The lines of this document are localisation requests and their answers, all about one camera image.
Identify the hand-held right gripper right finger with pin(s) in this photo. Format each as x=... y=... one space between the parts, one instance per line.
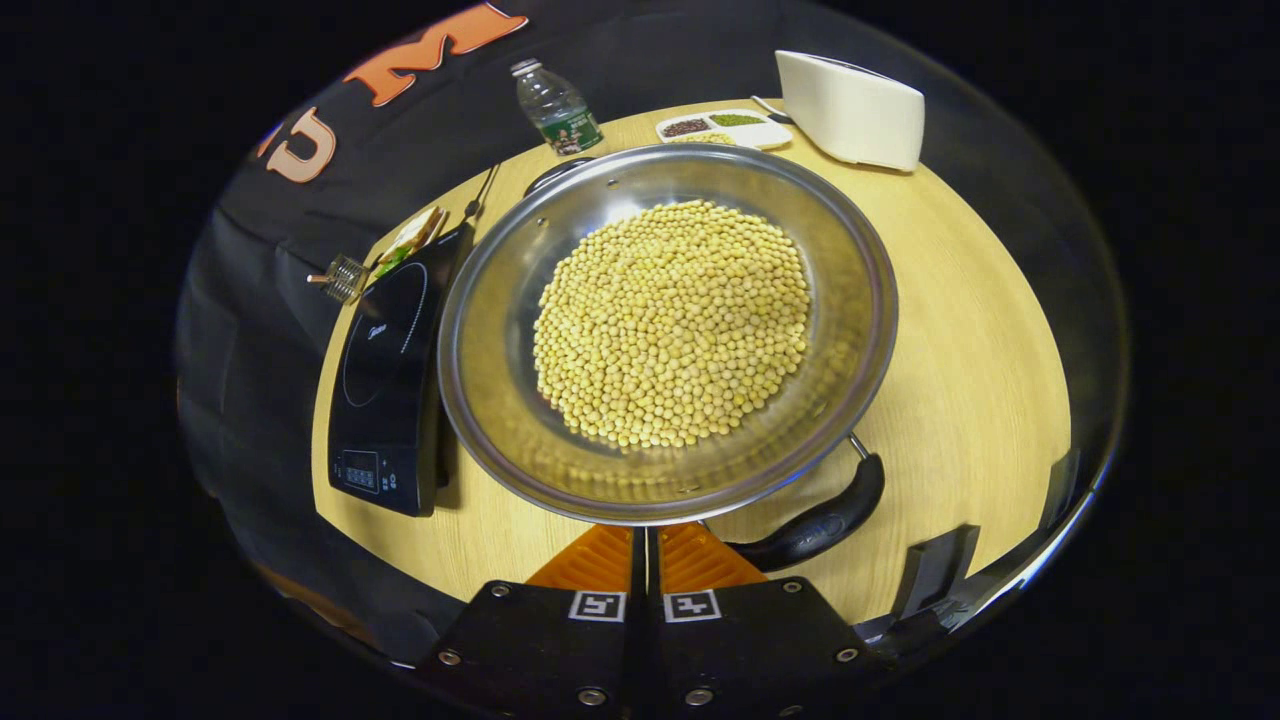
x=740 y=650

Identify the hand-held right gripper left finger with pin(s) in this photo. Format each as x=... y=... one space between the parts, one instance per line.
x=560 y=650

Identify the black induction cooktop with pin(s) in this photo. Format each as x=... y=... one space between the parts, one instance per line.
x=385 y=380

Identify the dark flat bar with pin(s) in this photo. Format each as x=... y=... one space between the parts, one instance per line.
x=935 y=570

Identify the pile of soybeans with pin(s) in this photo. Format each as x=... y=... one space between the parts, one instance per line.
x=670 y=320

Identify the sandwich with lettuce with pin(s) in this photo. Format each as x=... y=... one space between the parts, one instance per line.
x=410 y=242

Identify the white divided tray of beans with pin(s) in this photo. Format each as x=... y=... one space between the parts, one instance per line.
x=725 y=128

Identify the clear plastic water bottle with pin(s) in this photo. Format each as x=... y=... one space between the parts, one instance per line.
x=560 y=110

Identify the white toaster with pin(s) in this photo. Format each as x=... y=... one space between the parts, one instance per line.
x=850 y=110

